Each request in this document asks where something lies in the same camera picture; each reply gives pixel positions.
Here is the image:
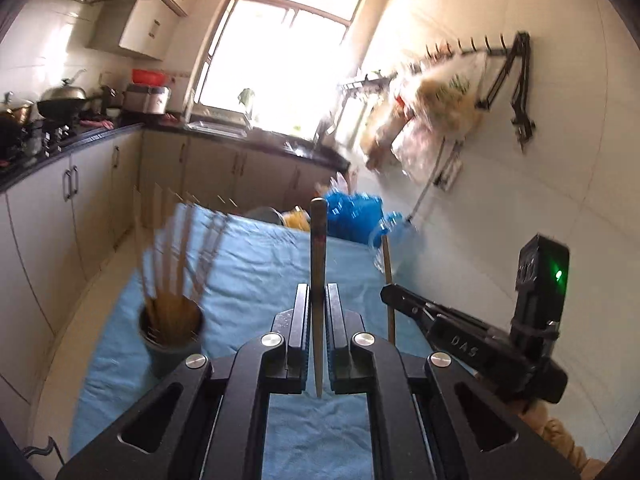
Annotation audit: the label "grey perforated chopstick holder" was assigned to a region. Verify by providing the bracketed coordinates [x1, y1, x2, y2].
[137, 300, 206, 378]

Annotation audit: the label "metal bowl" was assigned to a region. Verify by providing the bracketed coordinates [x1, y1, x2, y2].
[245, 205, 286, 226]

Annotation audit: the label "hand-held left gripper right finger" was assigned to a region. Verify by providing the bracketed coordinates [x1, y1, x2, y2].
[325, 282, 581, 480]

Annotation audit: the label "kitchen base cabinets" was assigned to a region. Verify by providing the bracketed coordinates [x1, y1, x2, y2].
[0, 130, 346, 401]

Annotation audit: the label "black wok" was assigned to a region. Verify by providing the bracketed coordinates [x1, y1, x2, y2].
[37, 84, 93, 118]

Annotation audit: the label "black kitchen countertop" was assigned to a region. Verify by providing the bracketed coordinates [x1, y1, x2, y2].
[0, 120, 351, 191]

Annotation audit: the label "yellow crumpled wrapper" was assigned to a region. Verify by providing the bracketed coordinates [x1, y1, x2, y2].
[282, 207, 313, 231]

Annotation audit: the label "blue plastic bag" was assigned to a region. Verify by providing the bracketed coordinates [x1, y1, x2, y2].
[320, 187, 386, 246]

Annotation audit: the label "wall hook rail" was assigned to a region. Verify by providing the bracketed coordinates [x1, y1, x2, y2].
[425, 30, 521, 58]

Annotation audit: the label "white wall cabinets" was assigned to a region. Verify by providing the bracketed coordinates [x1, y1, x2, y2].
[87, 0, 201, 58]

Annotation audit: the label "wooden chopstick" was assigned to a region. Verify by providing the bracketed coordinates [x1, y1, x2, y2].
[381, 232, 397, 346]
[310, 197, 328, 398]

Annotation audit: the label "gas stove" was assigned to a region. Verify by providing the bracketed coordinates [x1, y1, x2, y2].
[27, 119, 83, 148]

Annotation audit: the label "bunch of wooden chopsticks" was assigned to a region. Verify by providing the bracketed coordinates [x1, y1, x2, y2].
[132, 182, 231, 346]

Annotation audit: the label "kitchen sink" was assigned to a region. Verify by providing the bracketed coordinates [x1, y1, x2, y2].
[185, 105, 251, 137]

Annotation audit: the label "blue towel cloth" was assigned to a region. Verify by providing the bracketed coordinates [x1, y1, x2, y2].
[70, 202, 473, 480]

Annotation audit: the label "kitchen window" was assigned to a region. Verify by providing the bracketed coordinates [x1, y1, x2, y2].
[192, 0, 371, 136]

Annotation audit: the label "red plastic basin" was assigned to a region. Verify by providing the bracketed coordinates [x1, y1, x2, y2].
[131, 68, 167, 86]

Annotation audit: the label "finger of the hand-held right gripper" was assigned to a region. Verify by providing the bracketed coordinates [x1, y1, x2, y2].
[381, 284, 518, 376]

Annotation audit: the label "silver rice cooker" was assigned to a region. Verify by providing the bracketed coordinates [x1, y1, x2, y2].
[122, 85, 172, 117]

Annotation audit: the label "clear glass mug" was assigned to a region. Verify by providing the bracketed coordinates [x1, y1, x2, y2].
[367, 212, 418, 276]

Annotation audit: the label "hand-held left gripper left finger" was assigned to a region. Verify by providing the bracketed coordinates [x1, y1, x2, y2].
[55, 282, 311, 480]

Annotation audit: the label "person's right hand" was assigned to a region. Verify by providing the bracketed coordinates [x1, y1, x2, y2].
[517, 400, 593, 468]

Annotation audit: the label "black folding wall bracket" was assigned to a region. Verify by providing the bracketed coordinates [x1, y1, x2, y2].
[480, 31, 537, 153]

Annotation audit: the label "hanging plastic bags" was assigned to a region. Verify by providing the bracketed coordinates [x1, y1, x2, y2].
[360, 52, 486, 181]

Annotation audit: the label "metal pot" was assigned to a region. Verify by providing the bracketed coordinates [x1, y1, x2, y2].
[0, 92, 36, 128]

